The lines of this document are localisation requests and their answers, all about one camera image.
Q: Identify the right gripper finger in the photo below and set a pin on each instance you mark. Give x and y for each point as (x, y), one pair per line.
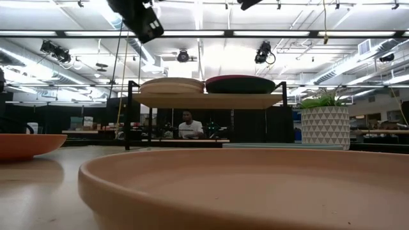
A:
(247, 4)

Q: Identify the beige plate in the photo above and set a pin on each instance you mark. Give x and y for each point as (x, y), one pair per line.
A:
(172, 81)
(172, 90)

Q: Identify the light blue plate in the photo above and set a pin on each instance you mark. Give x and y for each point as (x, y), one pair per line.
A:
(281, 146)

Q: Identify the orange plate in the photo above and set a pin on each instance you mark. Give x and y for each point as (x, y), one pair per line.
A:
(25, 145)

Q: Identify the terracotta peach plate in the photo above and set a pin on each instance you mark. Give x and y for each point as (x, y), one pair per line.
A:
(230, 195)

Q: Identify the green plant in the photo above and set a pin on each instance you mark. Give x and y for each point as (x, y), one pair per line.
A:
(319, 101)

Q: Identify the green background device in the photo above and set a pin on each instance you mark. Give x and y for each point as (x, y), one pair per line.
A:
(211, 131)

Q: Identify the person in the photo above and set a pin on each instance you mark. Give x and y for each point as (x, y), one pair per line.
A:
(191, 129)

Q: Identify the white triangle-pattern planter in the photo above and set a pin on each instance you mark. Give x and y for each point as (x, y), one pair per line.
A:
(324, 126)

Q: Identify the small black ceiling device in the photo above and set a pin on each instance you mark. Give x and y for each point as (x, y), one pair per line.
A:
(387, 58)

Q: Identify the white background bin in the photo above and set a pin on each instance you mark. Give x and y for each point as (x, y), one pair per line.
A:
(32, 127)

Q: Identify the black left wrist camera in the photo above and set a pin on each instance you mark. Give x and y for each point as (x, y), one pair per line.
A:
(145, 27)

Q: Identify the black overhead frame bar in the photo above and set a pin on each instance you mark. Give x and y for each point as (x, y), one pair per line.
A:
(228, 33)

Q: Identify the round black ceiling camera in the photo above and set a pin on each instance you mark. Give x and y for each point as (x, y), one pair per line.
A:
(182, 56)

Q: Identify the wooden shelf with black frame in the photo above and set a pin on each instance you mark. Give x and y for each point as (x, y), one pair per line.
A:
(207, 100)

